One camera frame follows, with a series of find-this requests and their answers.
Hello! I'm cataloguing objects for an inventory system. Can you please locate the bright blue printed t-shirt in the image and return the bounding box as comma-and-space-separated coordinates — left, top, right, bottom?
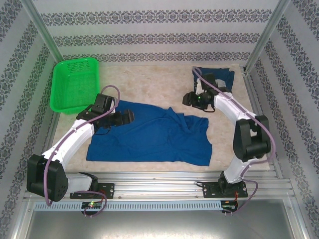
86, 99, 213, 167

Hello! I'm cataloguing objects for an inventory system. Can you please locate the folded navy printed t-shirt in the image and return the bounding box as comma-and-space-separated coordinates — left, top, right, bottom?
191, 66, 236, 93

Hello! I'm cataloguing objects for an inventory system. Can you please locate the green plastic basket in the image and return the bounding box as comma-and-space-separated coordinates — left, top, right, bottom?
49, 57, 101, 116

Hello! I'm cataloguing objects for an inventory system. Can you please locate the small circuit board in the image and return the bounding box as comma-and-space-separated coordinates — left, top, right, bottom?
222, 200, 239, 211
81, 201, 103, 209

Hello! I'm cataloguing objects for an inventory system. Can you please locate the grey metal sheet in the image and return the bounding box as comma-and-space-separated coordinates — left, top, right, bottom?
23, 209, 304, 239

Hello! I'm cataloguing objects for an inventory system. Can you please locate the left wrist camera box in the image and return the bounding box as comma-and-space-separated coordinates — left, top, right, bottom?
109, 98, 120, 116

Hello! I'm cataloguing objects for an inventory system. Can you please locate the aluminium mounting rail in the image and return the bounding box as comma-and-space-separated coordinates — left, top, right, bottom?
23, 170, 297, 200

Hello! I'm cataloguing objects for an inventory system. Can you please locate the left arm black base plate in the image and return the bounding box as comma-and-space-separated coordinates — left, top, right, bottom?
69, 183, 115, 200

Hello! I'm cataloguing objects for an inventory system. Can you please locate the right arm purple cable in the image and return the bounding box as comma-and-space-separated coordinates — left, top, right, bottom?
193, 66, 276, 215

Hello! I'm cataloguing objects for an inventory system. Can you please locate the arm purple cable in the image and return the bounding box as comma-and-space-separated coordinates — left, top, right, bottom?
193, 66, 276, 215
44, 85, 122, 218

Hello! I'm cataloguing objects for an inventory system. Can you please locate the slotted grey cable duct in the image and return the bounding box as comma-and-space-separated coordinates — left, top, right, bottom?
33, 201, 222, 211

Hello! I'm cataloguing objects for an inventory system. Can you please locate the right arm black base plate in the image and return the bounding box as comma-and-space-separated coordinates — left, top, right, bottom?
201, 181, 249, 199

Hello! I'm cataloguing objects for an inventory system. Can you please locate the aluminium corner post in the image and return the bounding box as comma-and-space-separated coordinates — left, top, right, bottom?
245, 0, 291, 73
21, 0, 65, 66

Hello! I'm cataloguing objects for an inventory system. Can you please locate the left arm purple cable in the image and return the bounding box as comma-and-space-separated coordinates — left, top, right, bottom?
44, 85, 122, 218

